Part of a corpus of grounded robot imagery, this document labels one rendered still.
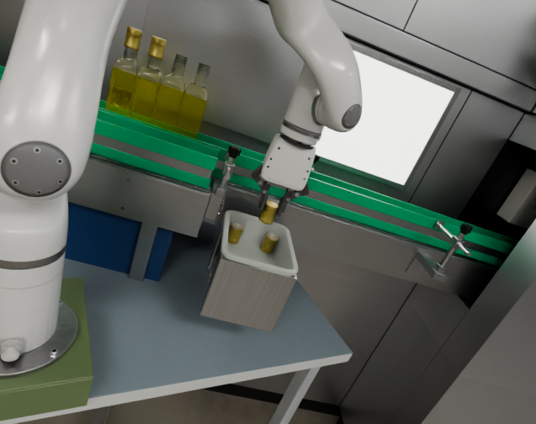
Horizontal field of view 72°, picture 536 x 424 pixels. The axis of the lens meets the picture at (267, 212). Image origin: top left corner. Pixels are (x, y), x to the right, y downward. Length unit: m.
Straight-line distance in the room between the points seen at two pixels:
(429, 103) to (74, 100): 0.99
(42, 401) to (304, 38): 0.73
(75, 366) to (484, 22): 1.30
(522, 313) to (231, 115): 0.98
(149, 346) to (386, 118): 0.90
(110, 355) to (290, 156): 0.55
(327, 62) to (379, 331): 1.23
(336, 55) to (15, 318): 0.65
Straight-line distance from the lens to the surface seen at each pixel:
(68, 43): 0.53
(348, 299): 1.52
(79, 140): 0.52
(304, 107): 0.74
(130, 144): 0.92
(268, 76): 1.11
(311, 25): 0.67
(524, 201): 1.48
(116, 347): 0.89
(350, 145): 1.19
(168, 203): 0.93
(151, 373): 0.86
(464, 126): 1.35
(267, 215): 0.83
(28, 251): 0.63
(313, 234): 1.08
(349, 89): 0.67
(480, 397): 1.46
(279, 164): 0.78
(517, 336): 1.32
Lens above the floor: 1.41
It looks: 23 degrees down
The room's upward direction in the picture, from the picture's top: 22 degrees clockwise
